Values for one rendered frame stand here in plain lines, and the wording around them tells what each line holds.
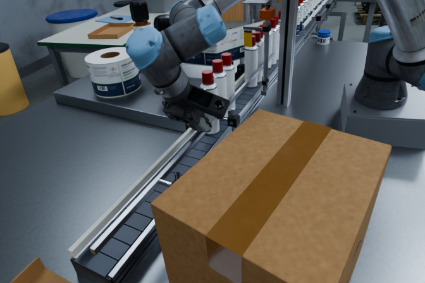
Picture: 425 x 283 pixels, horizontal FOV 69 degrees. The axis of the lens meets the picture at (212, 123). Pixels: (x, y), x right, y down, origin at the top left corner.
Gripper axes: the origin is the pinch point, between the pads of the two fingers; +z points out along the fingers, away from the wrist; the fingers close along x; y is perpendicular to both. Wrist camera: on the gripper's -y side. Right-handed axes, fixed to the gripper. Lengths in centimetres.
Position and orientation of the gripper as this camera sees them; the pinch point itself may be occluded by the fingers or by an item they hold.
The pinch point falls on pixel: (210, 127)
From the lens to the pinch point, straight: 86.1
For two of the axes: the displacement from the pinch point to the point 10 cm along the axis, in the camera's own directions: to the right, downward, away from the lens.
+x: -3.1, 8.7, -3.9
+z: 3.2, 4.8, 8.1
